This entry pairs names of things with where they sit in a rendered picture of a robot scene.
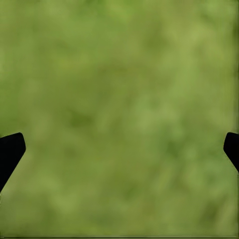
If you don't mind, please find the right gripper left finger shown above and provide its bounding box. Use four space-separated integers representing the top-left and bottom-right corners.
0 132 26 192

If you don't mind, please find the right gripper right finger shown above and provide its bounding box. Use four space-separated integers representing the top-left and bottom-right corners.
223 132 239 172

